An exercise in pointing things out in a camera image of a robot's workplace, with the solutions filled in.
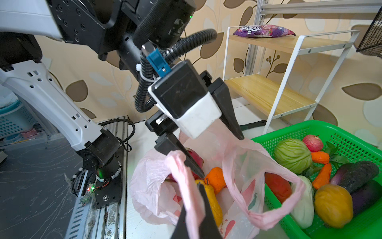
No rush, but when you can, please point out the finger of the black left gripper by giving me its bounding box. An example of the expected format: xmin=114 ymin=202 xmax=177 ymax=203
xmin=208 ymin=78 xmax=244 ymax=140
xmin=154 ymin=133 xmax=205 ymax=178

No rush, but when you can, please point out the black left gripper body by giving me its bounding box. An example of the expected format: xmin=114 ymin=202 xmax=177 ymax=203
xmin=144 ymin=70 xmax=221 ymax=147

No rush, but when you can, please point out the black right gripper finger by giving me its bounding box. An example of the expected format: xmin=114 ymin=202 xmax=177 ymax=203
xmin=171 ymin=183 xmax=222 ymax=239

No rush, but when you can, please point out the yellow pear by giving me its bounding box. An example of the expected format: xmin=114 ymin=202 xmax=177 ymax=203
xmin=195 ymin=180 xmax=223 ymax=228

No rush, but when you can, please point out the pink dragon fruit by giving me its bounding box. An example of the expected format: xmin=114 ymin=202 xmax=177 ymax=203
xmin=185 ymin=147 xmax=204 ymax=180

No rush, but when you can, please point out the pink plastic bag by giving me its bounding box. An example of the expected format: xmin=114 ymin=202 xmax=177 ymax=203
xmin=129 ymin=121 xmax=306 ymax=239

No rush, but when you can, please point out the purple Fox's candy bag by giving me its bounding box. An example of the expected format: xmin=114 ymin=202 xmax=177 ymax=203
xmin=233 ymin=24 xmax=296 ymax=38

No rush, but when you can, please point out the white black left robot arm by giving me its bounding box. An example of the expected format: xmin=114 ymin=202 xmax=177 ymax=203
xmin=1 ymin=1 xmax=244 ymax=209

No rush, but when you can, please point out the dark green scraper tool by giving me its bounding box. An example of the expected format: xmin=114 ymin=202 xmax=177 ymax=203
xmin=240 ymin=120 xmax=267 ymax=131

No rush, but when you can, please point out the white wooden two-tier shelf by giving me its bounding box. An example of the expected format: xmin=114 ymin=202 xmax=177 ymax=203
xmin=223 ymin=30 xmax=360 ymax=134

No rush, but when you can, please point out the red tomato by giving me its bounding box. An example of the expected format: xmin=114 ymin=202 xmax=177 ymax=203
xmin=265 ymin=173 xmax=292 ymax=203

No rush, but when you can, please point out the white radish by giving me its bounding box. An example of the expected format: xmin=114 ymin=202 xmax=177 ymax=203
xmin=290 ymin=175 xmax=314 ymax=229

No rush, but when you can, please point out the green cabbage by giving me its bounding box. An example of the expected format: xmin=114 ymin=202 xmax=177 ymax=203
xmin=274 ymin=138 xmax=312 ymax=174

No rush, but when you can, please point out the left green plastic basket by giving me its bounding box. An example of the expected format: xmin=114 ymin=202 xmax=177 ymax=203
xmin=254 ymin=120 xmax=382 ymax=239

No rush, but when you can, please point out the red apple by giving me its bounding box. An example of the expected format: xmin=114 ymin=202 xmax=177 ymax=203
xmin=302 ymin=134 xmax=323 ymax=152

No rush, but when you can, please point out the orange carrot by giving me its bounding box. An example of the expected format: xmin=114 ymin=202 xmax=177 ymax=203
xmin=311 ymin=151 xmax=332 ymax=190

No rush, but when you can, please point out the yellow potato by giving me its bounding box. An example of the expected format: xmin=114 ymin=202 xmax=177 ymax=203
xmin=314 ymin=184 xmax=354 ymax=229

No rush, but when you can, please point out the dark purple eggplant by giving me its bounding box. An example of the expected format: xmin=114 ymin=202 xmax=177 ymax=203
xmin=330 ymin=161 xmax=382 ymax=217

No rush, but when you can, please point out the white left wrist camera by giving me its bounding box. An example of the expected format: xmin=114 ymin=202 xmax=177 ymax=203
xmin=148 ymin=60 xmax=222 ymax=139

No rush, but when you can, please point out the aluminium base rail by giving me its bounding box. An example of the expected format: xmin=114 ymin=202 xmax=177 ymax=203
xmin=64 ymin=116 xmax=130 ymax=239

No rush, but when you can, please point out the black wire basket back wall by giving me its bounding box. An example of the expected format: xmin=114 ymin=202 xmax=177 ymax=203
xmin=356 ymin=7 xmax=382 ymax=58

